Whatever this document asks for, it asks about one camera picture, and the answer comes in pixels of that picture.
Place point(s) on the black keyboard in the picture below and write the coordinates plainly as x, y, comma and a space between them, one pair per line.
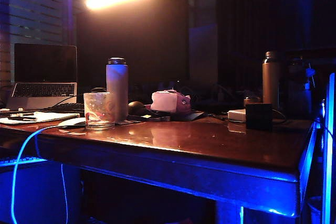
67, 108

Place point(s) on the window blinds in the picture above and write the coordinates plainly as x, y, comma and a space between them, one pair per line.
36, 6

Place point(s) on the black fabric pouch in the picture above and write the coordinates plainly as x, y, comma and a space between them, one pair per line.
193, 116

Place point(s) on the black pen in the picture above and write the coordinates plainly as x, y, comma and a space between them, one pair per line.
22, 117

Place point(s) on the silver laptop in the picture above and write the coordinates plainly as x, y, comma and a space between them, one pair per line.
44, 64

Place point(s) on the white notepad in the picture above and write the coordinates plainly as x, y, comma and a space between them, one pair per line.
50, 117

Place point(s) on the pink and white plush toy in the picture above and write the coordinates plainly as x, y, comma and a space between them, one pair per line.
168, 101

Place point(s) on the white computer mouse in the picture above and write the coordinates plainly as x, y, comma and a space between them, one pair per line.
73, 122

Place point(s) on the round bin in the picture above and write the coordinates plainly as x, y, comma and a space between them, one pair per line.
315, 209

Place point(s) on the black round object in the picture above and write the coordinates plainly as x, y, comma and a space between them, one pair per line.
135, 107

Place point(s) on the Rubik's cube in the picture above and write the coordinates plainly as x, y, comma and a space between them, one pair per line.
258, 117

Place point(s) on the brown metal bottle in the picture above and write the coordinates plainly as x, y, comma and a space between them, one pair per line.
271, 82

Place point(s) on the white thermos bottle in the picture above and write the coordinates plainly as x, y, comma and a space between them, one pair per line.
118, 85

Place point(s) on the white power adapter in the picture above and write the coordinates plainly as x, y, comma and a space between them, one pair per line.
236, 115

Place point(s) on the vertical metal post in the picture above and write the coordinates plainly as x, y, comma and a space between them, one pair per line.
329, 142

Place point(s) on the clear glass cup red print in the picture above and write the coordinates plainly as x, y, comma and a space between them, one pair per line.
99, 111

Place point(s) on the small metal can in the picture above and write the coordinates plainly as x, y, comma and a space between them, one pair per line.
251, 101

